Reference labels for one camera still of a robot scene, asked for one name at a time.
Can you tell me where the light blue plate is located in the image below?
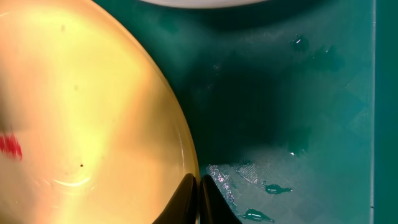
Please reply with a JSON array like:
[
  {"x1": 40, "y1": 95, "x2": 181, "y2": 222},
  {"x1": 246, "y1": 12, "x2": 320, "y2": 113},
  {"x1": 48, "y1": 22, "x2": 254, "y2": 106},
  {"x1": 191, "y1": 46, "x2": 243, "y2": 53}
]
[{"x1": 142, "y1": 0, "x2": 265, "y2": 9}]

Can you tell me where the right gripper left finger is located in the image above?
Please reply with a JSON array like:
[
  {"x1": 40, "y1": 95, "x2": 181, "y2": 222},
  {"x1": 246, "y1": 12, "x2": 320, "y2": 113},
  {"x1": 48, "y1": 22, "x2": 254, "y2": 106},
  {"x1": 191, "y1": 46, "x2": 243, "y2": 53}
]
[{"x1": 153, "y1": 173, "x2": 198, "y2": 224}]

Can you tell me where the teal plastic tray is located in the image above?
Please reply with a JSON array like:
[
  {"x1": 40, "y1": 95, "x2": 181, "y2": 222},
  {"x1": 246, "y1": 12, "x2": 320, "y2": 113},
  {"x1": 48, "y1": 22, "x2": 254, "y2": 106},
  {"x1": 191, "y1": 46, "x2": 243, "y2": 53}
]
[{"x1": 99, "y1": 0, "x2": 397, "y2": 223}]

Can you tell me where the green plate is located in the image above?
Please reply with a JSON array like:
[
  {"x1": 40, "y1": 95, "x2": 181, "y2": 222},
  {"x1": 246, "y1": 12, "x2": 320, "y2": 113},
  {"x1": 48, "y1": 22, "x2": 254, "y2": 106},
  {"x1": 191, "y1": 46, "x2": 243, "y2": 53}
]
[{"x1": 1, "y1": 0, "x2": 198, "y2": 223}]

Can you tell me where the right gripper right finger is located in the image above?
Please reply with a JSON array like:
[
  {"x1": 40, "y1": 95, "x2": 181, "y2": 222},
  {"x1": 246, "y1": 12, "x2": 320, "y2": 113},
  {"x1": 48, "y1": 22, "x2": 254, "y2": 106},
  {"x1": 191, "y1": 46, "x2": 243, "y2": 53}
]
[{"x1": 199, "y1": 174, "x2": 242, "y2": 224}]

